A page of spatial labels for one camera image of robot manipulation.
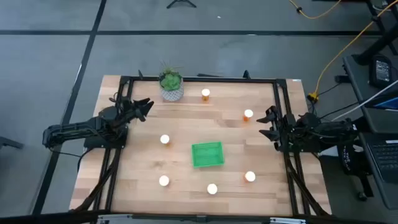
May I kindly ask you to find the white cable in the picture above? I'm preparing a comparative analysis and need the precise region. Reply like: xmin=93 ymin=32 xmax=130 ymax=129
xmin=331 ymin=79 xmax=398 ymax=122

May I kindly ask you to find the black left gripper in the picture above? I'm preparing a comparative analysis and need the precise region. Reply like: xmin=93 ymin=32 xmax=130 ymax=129
xmin=108 ymin=96 xmax=155 ymax=125

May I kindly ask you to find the black laptop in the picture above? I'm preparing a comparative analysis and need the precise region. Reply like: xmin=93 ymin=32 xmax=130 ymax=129
xmin=359 ymin=132 xmax=398 ymax=210

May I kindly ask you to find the black chair base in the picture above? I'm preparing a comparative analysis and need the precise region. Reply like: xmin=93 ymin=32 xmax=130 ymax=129
xmin=348 ymin=172 xmax=376 ymax=202

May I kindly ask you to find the black chair leg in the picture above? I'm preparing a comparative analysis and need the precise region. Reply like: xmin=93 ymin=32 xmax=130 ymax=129
xmin=0 ymin=136 xmax=24 ymax=150

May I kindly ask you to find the green plastic basket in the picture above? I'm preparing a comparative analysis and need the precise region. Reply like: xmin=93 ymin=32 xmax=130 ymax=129
xmin=190 ymin=141 xmax=226 ymax=169

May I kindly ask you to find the black aluminium crossbeam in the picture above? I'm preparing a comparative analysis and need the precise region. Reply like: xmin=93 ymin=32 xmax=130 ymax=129
xmin=0 ymin=210 xmax=398 ymax=224

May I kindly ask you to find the potted green succulent plant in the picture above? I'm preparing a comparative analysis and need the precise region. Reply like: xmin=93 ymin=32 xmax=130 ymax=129
xmin=158 ymin=60 xmax=185 ymax=103

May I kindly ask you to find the blue screen tablet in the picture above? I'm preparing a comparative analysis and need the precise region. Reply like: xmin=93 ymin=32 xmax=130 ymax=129
xmin=364 ymin=92 xmax=398 ymax=112

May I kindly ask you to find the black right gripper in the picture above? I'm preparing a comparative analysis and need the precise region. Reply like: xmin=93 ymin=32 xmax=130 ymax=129
xmin=256 ymin=106 xmax=298 ymax=153

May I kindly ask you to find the black bag with white print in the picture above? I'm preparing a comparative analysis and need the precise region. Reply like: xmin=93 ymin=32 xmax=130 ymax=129
xmin=337 ymin=142 xmax=368 ymax=175

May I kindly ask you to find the black power adapter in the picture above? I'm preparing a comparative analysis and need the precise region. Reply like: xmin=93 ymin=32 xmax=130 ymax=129
xmin=369 ymin=55 xmax=393 ymax=88

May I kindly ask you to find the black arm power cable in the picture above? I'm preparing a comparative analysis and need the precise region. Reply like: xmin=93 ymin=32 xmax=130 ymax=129
xmin=49 ymin=148 xmax=91 ymax=174

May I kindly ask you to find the black desk with legs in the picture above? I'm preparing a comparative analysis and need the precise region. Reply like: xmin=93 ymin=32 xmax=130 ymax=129
xmin=353 ymin=0 xmax=398 ymax=66

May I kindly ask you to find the yellow cable with black bead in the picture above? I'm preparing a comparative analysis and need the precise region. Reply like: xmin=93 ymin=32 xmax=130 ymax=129
xmin=288 ymin=0 xmax=342 ymax=19

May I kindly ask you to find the dark grey side table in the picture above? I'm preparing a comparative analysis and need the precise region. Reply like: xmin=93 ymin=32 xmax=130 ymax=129
xmin=343 ymin=54 xmax=398 ymax=134

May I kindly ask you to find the yellow extension cable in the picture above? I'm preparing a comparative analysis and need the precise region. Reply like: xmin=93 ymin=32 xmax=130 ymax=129
xmin=307 ymin=0 xmax=398 ymax=103

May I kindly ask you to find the black aluminium table frame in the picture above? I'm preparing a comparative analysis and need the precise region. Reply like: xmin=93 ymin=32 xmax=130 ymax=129
xmin=70 ymin=70 xmax=332 ymax=217

